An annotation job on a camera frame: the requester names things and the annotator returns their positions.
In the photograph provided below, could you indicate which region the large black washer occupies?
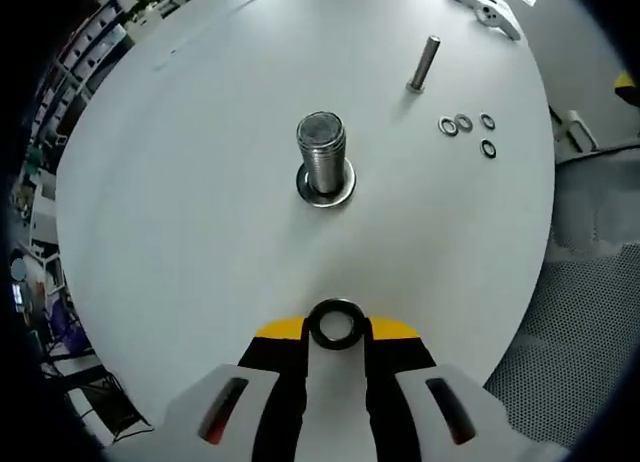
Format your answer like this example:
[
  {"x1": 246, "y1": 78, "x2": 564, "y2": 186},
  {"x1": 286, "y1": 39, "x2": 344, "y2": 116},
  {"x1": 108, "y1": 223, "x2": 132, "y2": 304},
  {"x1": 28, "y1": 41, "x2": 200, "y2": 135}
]
[
  {"x1": 307, "y1": 297, "x2": 368, "y2": 351},
  {"x1": 295, "y1": 161, "x2": 358, "y2": 209}
]

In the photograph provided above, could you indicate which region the green plant on long desk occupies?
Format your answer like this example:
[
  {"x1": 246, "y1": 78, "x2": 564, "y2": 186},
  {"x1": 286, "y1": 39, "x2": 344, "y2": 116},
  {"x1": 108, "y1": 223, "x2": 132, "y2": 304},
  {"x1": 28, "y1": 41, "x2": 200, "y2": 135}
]
[{"x1": 127, "y1": 0, "x2": 166, "y2": 21}]

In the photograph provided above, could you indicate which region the shelf of white storage bins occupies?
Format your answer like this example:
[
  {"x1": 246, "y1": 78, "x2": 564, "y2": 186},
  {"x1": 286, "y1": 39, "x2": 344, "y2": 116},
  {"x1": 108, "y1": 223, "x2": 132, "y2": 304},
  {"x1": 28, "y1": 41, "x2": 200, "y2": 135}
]
[{"x1": 27, "y1": 0, "x2": 136, "y2": 148}]

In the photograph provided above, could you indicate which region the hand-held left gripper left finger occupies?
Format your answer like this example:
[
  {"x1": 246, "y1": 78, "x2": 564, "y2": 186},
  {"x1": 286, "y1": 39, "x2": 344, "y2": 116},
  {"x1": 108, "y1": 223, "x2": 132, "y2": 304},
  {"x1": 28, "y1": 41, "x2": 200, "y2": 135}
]
[{"x1": 107, "y1": 315, "x2": 310, "y2": 462}]

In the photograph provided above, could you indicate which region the small threaded stud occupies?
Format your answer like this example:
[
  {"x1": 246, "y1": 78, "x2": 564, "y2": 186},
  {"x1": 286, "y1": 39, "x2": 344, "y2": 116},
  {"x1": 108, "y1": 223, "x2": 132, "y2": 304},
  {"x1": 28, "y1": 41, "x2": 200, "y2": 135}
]
[{"x1": 405, "y1": 34, "x2": 442, "y2": 93}]

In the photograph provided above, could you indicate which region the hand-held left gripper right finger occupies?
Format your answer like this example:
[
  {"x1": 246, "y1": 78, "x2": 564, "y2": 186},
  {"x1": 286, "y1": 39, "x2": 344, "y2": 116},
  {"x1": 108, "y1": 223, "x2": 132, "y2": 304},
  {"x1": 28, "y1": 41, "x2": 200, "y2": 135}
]
[{"x1": 363, "y1": 317, "x2": 571, "y2": 462}]

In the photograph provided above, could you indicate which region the grey mesh office chair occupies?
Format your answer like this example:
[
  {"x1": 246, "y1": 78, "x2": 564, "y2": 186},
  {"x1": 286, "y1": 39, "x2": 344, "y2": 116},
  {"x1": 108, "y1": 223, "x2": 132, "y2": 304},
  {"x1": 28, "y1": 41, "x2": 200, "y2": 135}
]
[{"x1": 482, "y1": 106, "x2": 640, "y2": 453}]

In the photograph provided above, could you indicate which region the large threaded stud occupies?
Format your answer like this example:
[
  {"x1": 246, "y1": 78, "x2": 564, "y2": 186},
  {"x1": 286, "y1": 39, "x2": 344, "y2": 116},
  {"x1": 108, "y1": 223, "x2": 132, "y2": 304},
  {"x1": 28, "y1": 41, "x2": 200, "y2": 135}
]
[{"x1": 295, "y1": 110, "x2": 347, "y2": 196}]

